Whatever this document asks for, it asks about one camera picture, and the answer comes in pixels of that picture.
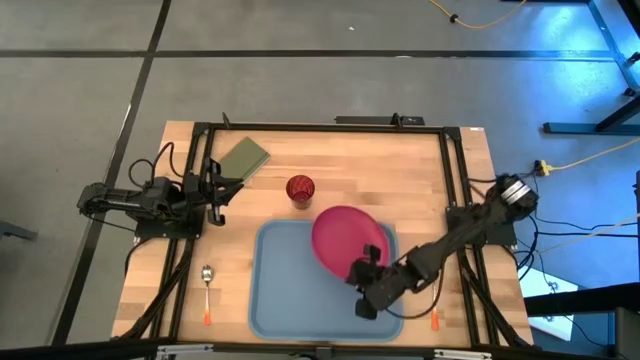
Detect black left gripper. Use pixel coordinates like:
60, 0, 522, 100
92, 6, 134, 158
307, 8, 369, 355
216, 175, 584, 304
182, 158, 245, 227

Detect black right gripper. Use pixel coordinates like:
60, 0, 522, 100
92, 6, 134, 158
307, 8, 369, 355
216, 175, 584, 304
347, 243, 417, 322

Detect pink plastic plate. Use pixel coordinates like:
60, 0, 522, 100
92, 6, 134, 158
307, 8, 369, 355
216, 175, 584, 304
311, 205, 392, 281

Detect metal spoon orange handle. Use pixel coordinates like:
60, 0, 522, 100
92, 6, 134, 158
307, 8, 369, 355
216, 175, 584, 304
200, 264, 215, 327

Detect blue plastic tray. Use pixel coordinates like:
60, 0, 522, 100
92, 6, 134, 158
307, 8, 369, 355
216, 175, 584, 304
248, 218, 404, 343

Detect red plastic cup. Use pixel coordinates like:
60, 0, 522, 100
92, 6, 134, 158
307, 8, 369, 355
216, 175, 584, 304
285, 174, 316, 210

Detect green notebook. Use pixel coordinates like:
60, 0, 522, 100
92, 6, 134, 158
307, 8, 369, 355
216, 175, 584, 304
218, 136, 272, 183

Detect white sheet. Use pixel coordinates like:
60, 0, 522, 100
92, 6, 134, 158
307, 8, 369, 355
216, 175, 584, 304
518, 268, 580, 342

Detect black beam with silver brackets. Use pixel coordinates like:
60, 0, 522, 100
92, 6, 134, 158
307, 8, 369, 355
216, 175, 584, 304
0, 337, 640, 360

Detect blue metal stand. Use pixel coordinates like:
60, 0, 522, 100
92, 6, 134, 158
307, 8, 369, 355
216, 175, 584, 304
542, 0, 640, 137

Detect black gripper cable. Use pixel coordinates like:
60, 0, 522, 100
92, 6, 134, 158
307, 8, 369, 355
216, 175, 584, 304
384, 268, 447, 321

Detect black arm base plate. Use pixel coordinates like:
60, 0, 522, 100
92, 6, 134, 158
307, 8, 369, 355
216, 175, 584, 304
445, 205, 517, 247
133, 218, 207, 241

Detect metal fork orange handle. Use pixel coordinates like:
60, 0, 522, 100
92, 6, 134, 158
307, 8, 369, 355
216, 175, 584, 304
430, 283, 441, 332

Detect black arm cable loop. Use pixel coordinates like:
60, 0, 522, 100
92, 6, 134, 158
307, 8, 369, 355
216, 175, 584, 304
127, 141, 178, 190

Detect black aluminium table frame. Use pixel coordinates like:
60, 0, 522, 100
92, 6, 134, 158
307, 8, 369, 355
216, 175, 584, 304
112, 112, 536, 351

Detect black floor cables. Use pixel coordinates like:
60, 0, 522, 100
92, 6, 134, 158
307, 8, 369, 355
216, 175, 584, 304
514, 172, 640, 284

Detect pale yellow cord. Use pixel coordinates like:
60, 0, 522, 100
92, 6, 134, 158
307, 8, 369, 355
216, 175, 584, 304
538, 213, 640, 255

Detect yellow cord with plug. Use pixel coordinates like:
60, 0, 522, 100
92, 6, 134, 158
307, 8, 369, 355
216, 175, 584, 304
533, 137, 640, 177

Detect orange extension cord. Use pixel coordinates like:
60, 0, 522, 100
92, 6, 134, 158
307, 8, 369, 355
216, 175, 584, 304
428, 0, 527, 30

